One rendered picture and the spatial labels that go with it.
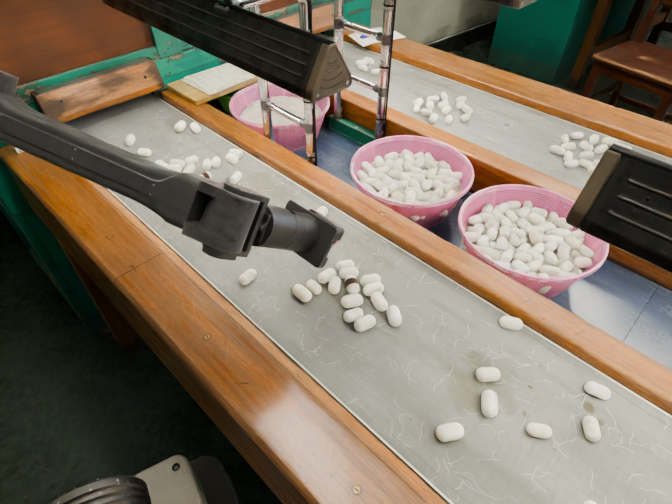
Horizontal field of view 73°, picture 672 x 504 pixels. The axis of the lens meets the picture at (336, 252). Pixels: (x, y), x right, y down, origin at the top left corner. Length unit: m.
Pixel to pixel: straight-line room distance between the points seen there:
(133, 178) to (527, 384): 0.59
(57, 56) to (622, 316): 1.32
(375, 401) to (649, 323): 0.54
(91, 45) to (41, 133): 0.71
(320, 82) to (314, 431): 0.45
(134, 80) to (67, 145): 0.72
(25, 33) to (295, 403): 1.01
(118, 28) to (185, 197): 0.86
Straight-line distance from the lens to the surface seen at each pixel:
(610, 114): 1.40
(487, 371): 0.69
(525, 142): 1.23
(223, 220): 0.53
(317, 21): 1.67
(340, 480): 0.59
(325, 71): 0.65
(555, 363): 0.76
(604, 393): 0.74
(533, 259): 0.91
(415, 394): 0.67
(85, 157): 0.62
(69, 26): 1.32
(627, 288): 1.03
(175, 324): 0.74
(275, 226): 0.58
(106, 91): 1.31
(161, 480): 0.95
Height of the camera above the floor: 1.33
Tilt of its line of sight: 44 degrees down
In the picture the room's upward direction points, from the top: straight up
